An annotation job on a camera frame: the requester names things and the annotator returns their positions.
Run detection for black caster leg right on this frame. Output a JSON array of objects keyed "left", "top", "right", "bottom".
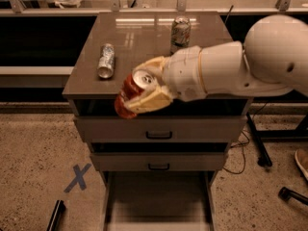
[{"left": 278, "top": 187, "right": 308, "bottom": 205}]

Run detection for grey drawer cabinet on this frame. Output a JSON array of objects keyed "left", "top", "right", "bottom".
[{"left": 62, "top": 11, "right": 262, "bottom": 231}]

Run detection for blue tape cross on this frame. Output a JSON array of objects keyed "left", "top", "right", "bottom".
[{"left": 64, "top": 164, "right": 91, "bottom": 193}]

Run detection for black stand leg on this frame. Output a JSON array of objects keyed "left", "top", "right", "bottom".
[{"left": 246, "top": 114, "right": 272, "bottom": 167}]

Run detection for top drawer with handle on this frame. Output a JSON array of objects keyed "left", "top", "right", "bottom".
[{"left": 74, "top": 115, "right": 246, "bottom": 143}]

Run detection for middle drawer with handle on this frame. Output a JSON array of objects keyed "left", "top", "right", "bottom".
[{"left": 90, "top": 152, "right": 226, "bottom": 171}]

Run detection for black bar bottom left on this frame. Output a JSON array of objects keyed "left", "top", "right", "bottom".
[{"left": 46, "top": 200, "right": 65, "bottom": 231}]

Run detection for metal railing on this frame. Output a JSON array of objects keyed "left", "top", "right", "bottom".
[{"left": 0, "top": 0, "right": 308, "bottom": 17}]

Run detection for open bottom drawer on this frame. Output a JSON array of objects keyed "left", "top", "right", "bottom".
[{"left": 102, "top": 171, "right": 216, "bottom": 231}]

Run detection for black cable on floor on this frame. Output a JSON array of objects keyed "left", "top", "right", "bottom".
[{"left": 222, "top": 103, "right": 268, "bottom": 175}]

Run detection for person's shoe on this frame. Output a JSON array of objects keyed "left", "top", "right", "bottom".
[{"left": 295, "top": 149, "right": 308, "bottom": 181}]

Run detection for red coke can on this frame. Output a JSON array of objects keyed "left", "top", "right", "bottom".
[{"left": 115, "top": 70, "right": 158, "bottom": 118}]

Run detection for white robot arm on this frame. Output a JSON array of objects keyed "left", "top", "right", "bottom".
[{"left": 122, "top": 14, "right": 308, "bottom": 114}]

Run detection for green white soda can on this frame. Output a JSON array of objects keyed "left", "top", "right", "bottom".
[{"left": 170, "top": 15, "right": 191, "bottom": 54}]

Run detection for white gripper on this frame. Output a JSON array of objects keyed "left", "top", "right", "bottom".
[{"left": 124, "top": 46, "right": 207, "bottom": 114}]

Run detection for silver can lying down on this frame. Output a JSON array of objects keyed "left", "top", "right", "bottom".
[{"left": 97, "top": 43, "right": 116, "bottom": 79}]

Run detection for drawer with handle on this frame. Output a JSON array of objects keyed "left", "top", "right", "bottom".
[
  {"left": 74, "top": 115, "right": 246, "bottom": 143},
  {"left": 90, "top": 152, "right": 226, "bottom": 171}
]

